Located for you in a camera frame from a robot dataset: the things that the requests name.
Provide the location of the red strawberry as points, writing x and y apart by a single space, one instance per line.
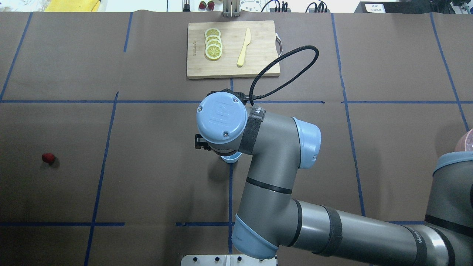
48 158

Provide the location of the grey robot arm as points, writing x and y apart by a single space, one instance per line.
269 217

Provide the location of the light blue paper cup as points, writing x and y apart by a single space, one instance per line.
231 158

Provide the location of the yellow plastic knife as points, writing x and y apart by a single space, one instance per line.
247 41

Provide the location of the bamboo cutting board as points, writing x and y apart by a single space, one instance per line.
259 53

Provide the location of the spare strawberry on desk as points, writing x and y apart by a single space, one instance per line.
202 5

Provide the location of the yellow cloth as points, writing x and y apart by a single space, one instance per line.
73 6

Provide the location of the pink bowl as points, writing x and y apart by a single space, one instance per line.
466 142

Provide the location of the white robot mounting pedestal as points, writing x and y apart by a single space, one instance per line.
226 260

